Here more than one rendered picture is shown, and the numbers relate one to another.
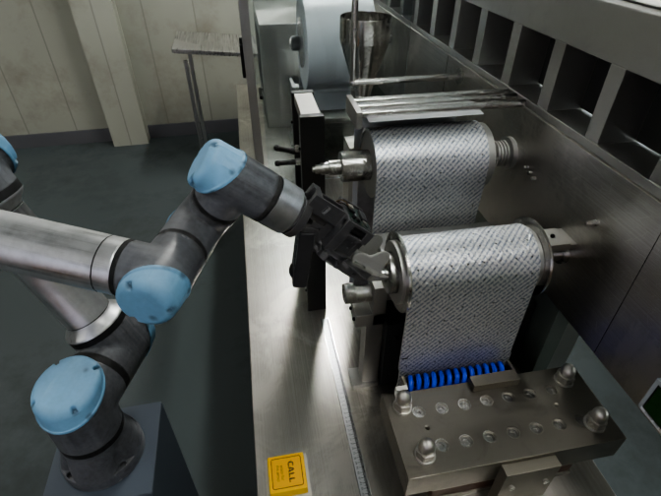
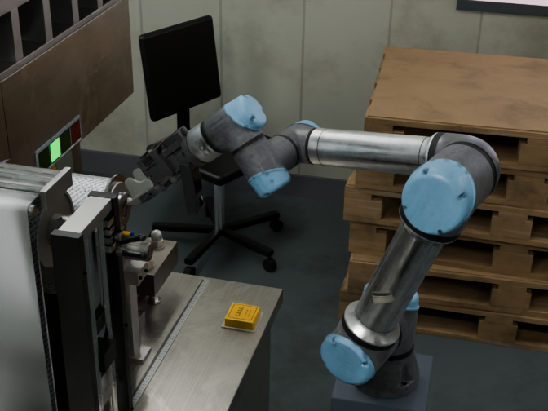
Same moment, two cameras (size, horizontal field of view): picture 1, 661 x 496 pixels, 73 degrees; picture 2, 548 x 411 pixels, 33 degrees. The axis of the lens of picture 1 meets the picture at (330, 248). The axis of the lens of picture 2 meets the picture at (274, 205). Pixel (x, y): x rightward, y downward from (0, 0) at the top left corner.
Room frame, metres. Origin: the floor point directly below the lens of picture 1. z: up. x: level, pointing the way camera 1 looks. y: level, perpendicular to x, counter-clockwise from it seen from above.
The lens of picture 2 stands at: (2.03, 0.89, 2.18)
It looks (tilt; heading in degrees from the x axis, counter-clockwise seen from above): 28 degrees down; 204
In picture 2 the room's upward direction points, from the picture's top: 1 degrees clockwise
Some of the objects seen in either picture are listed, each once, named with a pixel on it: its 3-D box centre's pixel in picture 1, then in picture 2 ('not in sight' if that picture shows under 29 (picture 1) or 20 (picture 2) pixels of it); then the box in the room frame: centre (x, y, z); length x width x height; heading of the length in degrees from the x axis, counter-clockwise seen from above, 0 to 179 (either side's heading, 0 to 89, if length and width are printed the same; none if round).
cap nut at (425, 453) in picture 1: (426, 448); (156, 237); (0.39, -0.16, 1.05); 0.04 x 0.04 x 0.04
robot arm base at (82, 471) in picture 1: (97, 439); (385, 357); (0.46, 0.45, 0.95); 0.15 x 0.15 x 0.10
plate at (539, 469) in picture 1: (523, 481); not in sight; (0.37, -0.34, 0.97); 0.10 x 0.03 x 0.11; 100
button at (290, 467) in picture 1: (287, 474); (242, 315); (0.41, 0.08, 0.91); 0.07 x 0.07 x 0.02; 10
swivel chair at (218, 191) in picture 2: not in sight; (215, 148); (-1.20, -0.85, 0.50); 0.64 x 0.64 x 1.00
